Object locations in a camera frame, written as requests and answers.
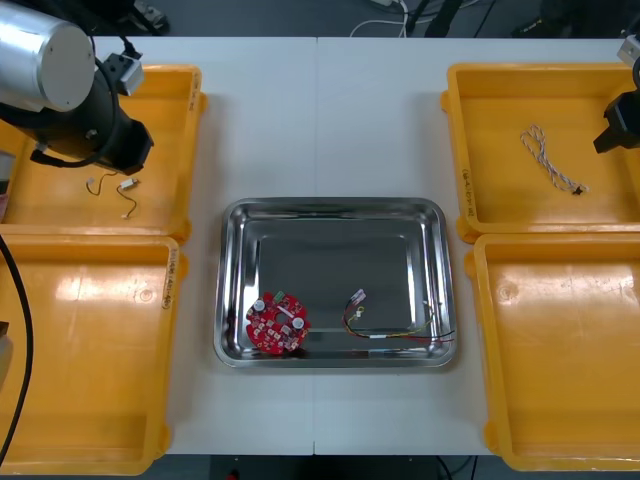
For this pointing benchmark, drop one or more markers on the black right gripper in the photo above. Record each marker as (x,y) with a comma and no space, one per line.
(624,117)

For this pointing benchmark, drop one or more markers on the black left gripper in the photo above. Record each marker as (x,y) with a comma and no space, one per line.
(134,146)

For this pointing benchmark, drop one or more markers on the silver and black right arm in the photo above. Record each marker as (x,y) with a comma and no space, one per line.
(631,52)

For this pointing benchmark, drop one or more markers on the silver and black left arm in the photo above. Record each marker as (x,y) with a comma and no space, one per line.
(45,65)

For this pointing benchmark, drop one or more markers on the yellow-orange plastic bin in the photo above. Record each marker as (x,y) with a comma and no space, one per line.
(165,165)
(100,350)
(500,110)
(565,350)

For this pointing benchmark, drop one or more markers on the round red circuit board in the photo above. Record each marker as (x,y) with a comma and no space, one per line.
(274,330)

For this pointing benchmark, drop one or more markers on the steel tray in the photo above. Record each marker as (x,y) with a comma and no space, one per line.
(340,260)

